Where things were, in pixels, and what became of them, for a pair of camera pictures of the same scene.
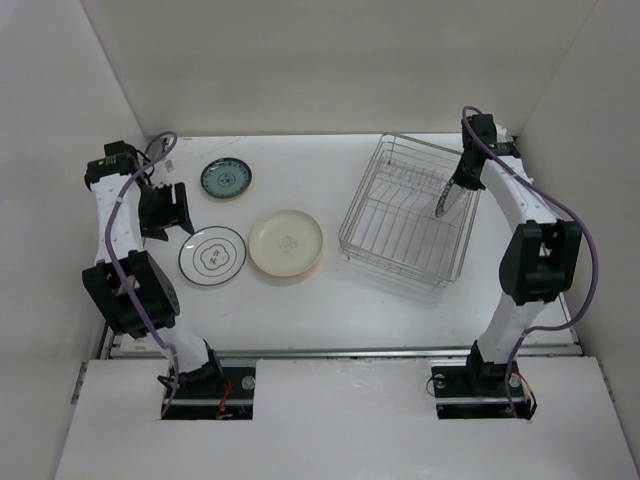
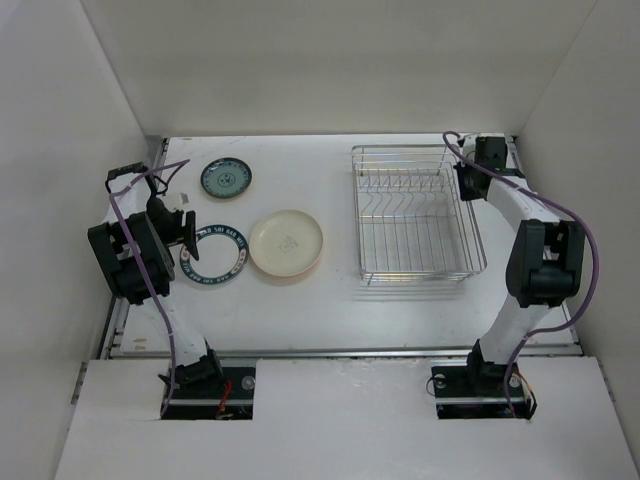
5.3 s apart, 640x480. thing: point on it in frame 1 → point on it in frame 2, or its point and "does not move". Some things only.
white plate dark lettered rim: [451, 194] → [222, 254]
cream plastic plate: [285, 243] does not move
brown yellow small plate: [226, 177] does not move
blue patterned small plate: [226, 177] does not move
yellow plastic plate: [286, 255] → [291, 280]
